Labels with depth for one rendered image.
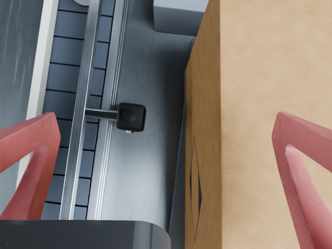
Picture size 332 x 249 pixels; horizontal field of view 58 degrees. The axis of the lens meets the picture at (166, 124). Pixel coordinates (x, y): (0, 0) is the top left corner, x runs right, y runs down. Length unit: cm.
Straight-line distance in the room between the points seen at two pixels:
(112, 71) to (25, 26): 17
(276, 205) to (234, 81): 8
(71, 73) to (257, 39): 30
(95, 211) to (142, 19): 30
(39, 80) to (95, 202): 18
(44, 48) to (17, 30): 13
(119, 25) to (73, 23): 6
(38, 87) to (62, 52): 7
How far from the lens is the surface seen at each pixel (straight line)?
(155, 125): 47
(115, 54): 44
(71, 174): 35
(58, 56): 46
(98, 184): 43
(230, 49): 19
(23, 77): 52
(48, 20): 44
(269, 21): 20
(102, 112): 34
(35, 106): 42
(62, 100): 44
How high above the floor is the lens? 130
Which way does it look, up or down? 86 degrees down
